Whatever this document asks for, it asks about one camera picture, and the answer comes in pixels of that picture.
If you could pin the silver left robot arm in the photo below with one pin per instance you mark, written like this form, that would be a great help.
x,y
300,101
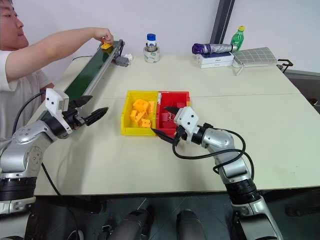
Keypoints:
x,y
27,147

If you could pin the person in white t-shirt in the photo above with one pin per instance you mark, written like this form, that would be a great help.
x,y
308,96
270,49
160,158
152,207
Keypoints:
x,y
15,82

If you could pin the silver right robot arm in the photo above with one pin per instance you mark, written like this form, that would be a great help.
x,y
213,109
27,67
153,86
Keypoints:
x,y
232,170

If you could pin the green conveyor belt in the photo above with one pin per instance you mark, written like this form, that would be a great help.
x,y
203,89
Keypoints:
x,y
85,75

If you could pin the green plastic bottle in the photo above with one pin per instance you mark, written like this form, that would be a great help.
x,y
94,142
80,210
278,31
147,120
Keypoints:
x,y
237,38

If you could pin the person's bare forearm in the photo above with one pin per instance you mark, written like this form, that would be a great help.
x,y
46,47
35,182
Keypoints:
x,y
55,46

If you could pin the yellow plastic bin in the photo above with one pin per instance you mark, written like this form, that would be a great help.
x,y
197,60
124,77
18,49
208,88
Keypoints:
x,y
128,125

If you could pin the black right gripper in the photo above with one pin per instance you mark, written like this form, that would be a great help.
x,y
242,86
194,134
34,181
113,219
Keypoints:
x,y
181,133

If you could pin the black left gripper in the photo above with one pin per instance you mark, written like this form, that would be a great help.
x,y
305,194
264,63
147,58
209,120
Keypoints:
x,y
75,120

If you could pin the dark rounded shape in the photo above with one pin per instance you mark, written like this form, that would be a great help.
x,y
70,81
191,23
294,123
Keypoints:
x,y
135,222
190,225

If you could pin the red plastic bin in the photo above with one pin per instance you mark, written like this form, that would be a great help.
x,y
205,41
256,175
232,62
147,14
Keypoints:
x,y
175,97

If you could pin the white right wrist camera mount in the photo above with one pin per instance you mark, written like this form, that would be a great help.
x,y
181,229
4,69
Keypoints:
x,y
187,120

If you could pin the small yellow plastic block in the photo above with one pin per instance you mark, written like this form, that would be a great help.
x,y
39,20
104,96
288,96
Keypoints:
x,y
146,123

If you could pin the large yellow cube block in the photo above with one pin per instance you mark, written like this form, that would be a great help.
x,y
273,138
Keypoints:
x,y
140,105

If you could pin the gray wall pillar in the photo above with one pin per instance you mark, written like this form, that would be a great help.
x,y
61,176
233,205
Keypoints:
x,y
221,22

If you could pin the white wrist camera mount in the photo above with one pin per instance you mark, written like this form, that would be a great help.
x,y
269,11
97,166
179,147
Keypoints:
x,y
187,120
53,100

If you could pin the large white flat box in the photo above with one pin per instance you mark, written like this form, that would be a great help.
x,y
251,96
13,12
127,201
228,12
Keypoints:
x,y
215,57

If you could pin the folded purple gray umbrella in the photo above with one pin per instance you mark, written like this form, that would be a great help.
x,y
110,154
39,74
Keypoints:
x,y
215,48

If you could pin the crumpled white tissue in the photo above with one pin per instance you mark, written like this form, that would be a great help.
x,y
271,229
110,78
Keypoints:
x,y
129,56

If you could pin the person's bare hand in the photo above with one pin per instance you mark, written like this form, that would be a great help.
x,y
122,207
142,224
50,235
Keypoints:
x,y
105,35

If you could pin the white bottle blue cap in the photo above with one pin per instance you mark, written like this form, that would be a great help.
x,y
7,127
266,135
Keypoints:
x,y
151,41

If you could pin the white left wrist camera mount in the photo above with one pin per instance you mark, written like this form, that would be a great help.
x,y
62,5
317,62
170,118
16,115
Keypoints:
x,y
53,100

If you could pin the white tape roll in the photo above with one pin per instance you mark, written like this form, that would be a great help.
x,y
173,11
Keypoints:
x,y
151,56

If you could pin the red plastic block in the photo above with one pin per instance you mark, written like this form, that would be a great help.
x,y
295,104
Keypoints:
x,y
167,120

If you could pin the black clamp tool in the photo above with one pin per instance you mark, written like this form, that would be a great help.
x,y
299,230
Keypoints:
x,y
285,64

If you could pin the gray power adapter box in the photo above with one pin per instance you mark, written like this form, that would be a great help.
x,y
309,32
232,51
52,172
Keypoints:
x,y
122,61

